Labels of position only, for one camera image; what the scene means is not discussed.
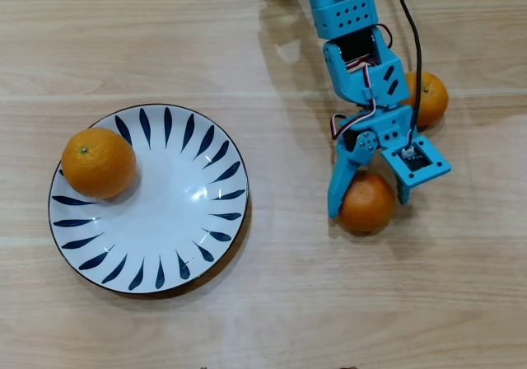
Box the blue gripper body with servo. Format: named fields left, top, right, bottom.
left=335, top=104, right=419, bottom=152

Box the white plate with blue strokes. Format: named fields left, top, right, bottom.
left=48, top=104, right=251, bottom=295

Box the small orange without visible stem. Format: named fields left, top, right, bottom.
left=338, top=170, right=398, bottom=234

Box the red white black servo cable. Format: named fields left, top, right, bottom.
left=331, top=55, right=380, bottom=141

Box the small orange with green stem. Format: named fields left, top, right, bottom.
left=401, top=71, right=450, bottom=128

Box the large orange with green stem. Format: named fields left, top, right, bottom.
left=60, top=127, right=138, bottom=200

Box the blue wrist camera module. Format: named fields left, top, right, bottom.
left=380, top=133, right=452, bottom=189

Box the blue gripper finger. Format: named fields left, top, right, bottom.
left=327, top=129, right=380, bottom=221
left=381, top=154, right=413, bottom=206

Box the black camera cable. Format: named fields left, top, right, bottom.
left=389, top=0, right=425, bottom=150

